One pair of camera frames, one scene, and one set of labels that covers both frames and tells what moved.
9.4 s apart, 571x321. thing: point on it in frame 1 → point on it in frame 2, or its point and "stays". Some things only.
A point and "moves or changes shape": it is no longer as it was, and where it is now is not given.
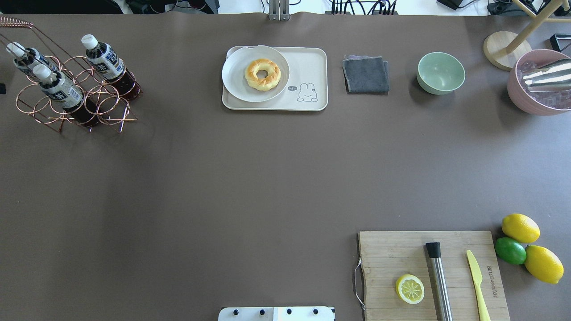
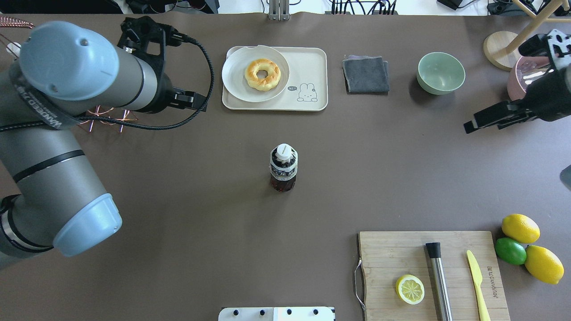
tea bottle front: x=68 y=95 moves or changes shape
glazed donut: x=270 y=82 stays
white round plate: x=233 y=74 stays
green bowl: x=440 y=73 stays
